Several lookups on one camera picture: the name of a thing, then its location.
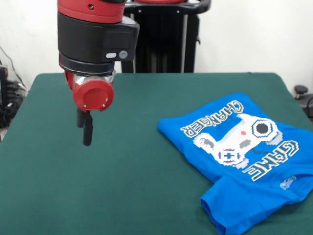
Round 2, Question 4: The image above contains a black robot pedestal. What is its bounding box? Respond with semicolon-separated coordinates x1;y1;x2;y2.
121;0;211;74

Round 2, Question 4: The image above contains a black cable bundle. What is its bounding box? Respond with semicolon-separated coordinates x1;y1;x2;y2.
0;80;28;128

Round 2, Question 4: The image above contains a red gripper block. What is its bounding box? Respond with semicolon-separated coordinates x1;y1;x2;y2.
64;69;116;147

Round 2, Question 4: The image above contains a black electronics box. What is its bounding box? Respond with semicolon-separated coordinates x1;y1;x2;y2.
0;65;8;111

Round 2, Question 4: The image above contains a dark green table cloth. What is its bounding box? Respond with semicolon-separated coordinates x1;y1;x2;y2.
0;72;313;235

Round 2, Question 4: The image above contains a blue printed t-shirt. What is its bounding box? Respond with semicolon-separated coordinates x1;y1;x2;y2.
157;92;313;235

